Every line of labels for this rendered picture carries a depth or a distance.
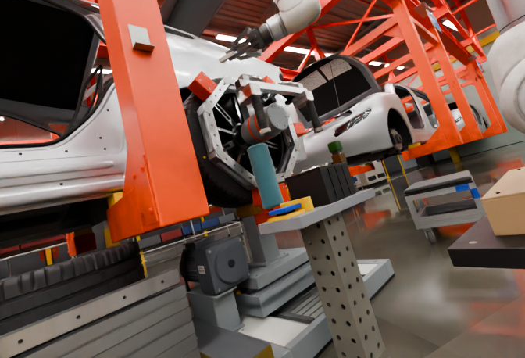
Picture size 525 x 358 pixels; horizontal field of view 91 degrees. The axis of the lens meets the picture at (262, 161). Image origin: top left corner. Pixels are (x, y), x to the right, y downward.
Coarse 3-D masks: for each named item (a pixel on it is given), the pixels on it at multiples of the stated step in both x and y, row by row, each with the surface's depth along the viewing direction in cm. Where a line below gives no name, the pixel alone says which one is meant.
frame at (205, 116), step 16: (224, 80) 118; (208, 112) 107; (288, 112) 142; (208, 128) 106; (288, 128) 139; (208, 144) 107; (288, 144) 141; (224, 160) 105; (288, 160) 131; (240, 176) 109; (288, 176) 126
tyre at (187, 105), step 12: (192, 96) 115; (192, 108) 113; (192, 120) 111; (192, 132) 109; (204, 144) 111; (204, 156) 109; (204, 168) 108; (216, 168) 112; (204, 180) 111; (216, 180) 110; (228, 180) 114; (216, 192) 115; (228, 192) 112; (240, 192) 116; (216, 204) 127; (228, 204) 125; (240, 204) 126
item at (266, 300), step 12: (288, 276) 117; (300, 276) 115; (312, 276) 120; (240, 288) 122; (264, 288) 107; (276, 288) 105; (288, 288) 109; (300, 288) 113; (240, 300) 108; (252, 300) 101; (264, 300) 100; (276, 300) 103; (240, 312) 109; (252, 312) 102; (264, 312) 98
